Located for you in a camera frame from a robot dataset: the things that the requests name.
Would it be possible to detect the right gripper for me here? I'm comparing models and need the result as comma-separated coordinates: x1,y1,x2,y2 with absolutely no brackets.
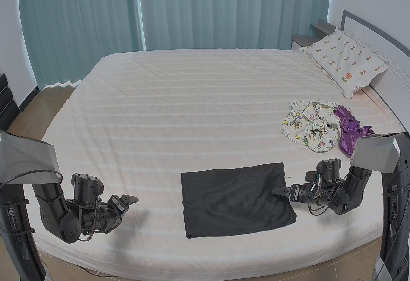
272,184,309,203

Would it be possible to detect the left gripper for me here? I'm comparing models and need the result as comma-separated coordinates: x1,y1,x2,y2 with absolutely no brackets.
101,195,139,229

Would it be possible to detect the black T-shirt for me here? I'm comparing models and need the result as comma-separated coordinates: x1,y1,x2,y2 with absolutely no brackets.
181,162,297,239

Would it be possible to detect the white printed pyjama garment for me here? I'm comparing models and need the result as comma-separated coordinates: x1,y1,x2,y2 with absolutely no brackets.
281,100,341,153

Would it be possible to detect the purple garment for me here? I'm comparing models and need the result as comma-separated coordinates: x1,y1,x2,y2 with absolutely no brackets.
333,105,375,156

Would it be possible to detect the bed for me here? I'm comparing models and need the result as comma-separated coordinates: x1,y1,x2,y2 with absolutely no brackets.
34,11,410,277

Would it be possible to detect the white printed pillow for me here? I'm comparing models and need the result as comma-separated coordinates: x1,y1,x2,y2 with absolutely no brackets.
299,27,388,98

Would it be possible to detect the grey bedside table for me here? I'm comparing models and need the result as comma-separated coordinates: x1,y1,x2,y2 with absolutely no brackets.
292,19,337,50

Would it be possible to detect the black chest of drawers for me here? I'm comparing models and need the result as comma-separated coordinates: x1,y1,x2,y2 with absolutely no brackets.
0,73,20,131

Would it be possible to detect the blue-green curtain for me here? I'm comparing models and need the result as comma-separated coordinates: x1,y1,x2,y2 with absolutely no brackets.
19,0,146,87
138,0,334,50

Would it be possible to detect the black cable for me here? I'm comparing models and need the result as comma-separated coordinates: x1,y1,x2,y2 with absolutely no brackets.
75,266,113,278
0,170,63,192

